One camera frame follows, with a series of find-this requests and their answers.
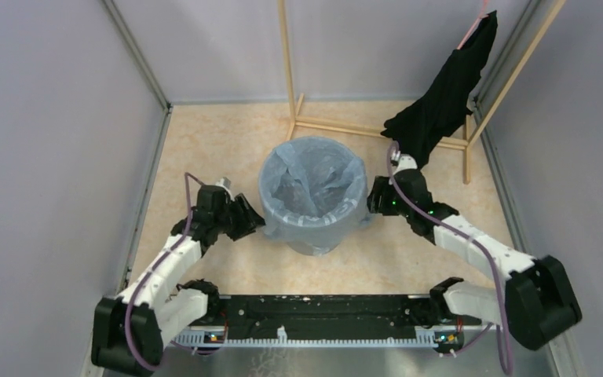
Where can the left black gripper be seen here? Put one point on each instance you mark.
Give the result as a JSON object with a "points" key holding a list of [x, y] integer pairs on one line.
{"points": [[249, 218]]}

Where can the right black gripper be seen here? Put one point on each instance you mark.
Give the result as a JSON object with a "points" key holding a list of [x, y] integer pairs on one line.
{"points": [[377, 200]]}

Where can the light blue trash bag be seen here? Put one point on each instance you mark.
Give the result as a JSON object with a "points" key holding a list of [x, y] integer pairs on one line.
{"points": [[306, 177]]}

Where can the grey plastic trash bin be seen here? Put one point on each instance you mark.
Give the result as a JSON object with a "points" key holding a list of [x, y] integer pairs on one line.
{"points": [[312, 247]]}

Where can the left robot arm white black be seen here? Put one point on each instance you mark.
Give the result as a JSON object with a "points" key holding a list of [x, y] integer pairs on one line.
{"points": [[132, 329]]}

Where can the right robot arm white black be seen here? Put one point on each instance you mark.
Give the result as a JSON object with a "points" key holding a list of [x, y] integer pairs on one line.
{"points": [[532, 299]]}

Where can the black hanging garment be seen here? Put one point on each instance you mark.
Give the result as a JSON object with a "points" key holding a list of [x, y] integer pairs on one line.
{"points": [[442, 109]]}

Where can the wooden clothes rack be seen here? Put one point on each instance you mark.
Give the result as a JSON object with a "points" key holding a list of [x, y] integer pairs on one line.
{"points": [[528, 32]]}

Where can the pink clothes hanger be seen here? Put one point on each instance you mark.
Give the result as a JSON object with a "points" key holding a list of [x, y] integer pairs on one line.
{"points": [[482, 14]]}

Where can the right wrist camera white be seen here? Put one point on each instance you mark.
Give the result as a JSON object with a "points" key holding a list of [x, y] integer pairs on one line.
{"points": [[400, 162]]}

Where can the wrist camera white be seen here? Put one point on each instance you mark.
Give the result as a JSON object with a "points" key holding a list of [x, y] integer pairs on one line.
{"points": [[400, 162], [225, 183]]}

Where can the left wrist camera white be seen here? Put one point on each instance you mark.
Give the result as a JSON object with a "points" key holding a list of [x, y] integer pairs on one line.
{"points": [[225, 183]]}

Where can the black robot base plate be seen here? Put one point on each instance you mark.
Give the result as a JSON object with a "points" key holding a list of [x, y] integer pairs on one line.
{"points": [[326, 317]]}

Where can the white slotted cable duct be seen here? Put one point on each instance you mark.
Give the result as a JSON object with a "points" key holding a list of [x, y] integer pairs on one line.
{"points": [[200, 339]]}

